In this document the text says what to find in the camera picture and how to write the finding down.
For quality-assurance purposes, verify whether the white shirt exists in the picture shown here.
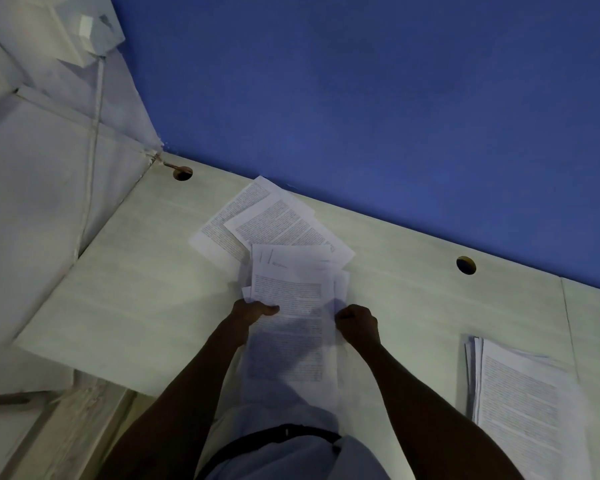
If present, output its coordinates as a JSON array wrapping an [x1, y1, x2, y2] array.
[[195, 404, 391, 480]]

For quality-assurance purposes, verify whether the person's right forearm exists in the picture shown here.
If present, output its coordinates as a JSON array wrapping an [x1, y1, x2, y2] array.
[[355, 339, 523, 480]]

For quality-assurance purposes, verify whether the person's left forearm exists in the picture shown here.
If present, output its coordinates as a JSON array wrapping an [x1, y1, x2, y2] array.
[[97, 329, 251, 480]]

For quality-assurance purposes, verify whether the person's right hand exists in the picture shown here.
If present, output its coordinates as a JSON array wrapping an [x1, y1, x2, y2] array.
[[333, 304, 382, 353]]

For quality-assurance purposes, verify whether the neat stack of printed sheets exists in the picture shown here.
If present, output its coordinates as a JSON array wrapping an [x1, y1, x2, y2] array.
[[463, 334, 593, 480]]

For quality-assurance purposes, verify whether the person's left hand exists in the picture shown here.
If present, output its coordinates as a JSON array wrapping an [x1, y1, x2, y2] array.
[[219, 298, 281, 345]]

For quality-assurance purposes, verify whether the white cable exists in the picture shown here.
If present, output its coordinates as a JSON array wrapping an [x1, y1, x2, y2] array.
[[72, 57, 106, 261]]

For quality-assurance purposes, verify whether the black strap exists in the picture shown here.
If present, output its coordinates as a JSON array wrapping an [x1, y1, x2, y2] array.
[[199, 424, 342, 475]]

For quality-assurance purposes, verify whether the printed paper bundle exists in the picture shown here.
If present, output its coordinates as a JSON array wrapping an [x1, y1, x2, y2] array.
[[239, 243, 351, 411]]

